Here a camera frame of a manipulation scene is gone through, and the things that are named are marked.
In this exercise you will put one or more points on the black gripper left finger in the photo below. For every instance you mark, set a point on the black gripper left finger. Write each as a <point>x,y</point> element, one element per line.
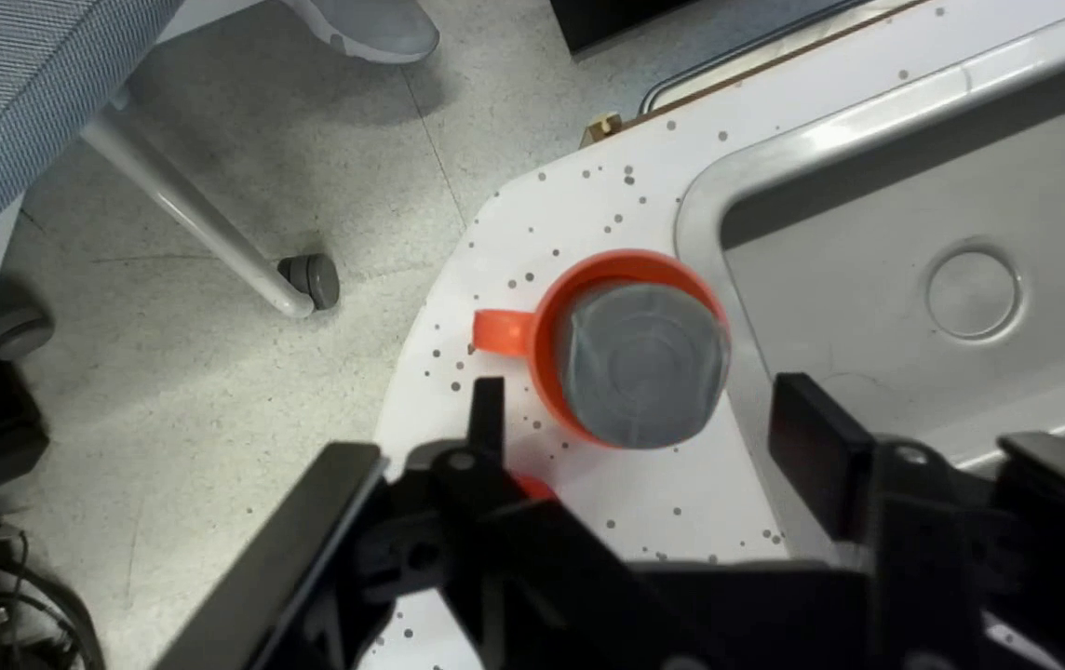
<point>489,434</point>

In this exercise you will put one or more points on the orange measuring cup with handle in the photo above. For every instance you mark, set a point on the orange measuring cup with handle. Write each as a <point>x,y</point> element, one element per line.
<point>529,334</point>

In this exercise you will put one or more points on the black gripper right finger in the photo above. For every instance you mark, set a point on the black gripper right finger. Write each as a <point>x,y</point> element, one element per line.
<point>825,453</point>

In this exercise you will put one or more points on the silver toy sink basin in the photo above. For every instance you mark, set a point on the silver toy sink basin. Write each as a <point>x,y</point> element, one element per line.
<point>905,255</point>

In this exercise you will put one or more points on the wooden toy kitchen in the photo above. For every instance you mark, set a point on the wooden toy kitchen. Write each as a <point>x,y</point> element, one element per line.
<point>699,501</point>

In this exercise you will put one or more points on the office chair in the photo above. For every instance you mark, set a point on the office chair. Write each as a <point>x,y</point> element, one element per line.
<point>60,79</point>

